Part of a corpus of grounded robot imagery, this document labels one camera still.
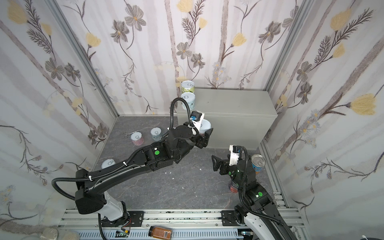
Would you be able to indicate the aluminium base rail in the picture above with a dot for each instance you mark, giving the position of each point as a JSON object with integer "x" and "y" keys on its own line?
{"x": 184, "y": 224}

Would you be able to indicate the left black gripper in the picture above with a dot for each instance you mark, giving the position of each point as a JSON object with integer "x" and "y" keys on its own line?
{"x": 202, "y": 139}

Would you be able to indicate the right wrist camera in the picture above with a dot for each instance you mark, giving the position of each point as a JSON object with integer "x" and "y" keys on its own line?
{"x": 234, "y": 154}

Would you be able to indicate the teal can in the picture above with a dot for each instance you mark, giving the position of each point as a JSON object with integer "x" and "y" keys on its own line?
{"x": 190, "y": 99}
{"x": 156, "y": 134}
{"x": 205, "y": 126}

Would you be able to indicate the orange label can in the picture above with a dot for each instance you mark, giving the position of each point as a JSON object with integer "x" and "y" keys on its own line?
{"x": 107, "y": 163}

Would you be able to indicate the pink label can back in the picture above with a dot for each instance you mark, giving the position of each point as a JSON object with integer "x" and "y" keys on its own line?
{"x": 137, "y": 138}

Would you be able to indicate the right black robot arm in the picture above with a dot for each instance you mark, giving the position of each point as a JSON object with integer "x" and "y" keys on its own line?
{"x": 257, "y": 210}

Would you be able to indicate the red dark label can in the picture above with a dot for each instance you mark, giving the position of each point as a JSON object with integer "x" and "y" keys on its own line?
{"x": 233, "y": 186}

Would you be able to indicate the green label can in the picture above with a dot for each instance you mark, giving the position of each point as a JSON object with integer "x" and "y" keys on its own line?
{"x": 188, "y": 87}

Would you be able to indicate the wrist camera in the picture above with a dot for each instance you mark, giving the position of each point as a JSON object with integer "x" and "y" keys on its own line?
{"x": 196, "y": 118}
{"x": 234, "y": 154}

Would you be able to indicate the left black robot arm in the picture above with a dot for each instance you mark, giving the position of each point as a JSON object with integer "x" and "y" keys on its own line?
{"x": 89, "y": 189}

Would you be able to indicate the orange brown bottle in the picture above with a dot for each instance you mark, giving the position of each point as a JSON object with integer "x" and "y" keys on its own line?
{"x": 160, "y": 233}

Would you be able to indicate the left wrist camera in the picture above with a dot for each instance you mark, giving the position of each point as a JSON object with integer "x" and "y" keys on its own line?
{"x": 196, "y": 118}

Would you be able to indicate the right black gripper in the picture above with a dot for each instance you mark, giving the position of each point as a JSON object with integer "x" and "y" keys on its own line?
{"x": 223, "y": 165}

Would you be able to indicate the blue label can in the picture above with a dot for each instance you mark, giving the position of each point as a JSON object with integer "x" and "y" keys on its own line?
{"x": 258, "y": 163}

